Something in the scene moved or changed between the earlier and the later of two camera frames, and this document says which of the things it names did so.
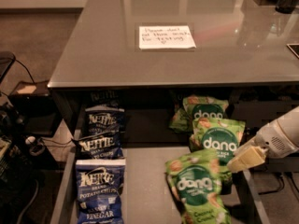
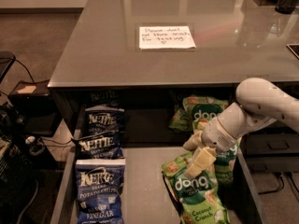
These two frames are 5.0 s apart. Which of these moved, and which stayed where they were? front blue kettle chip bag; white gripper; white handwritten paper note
Moved: white gripper
Stayed: white handwritten paper note; front blue kettle chip bag
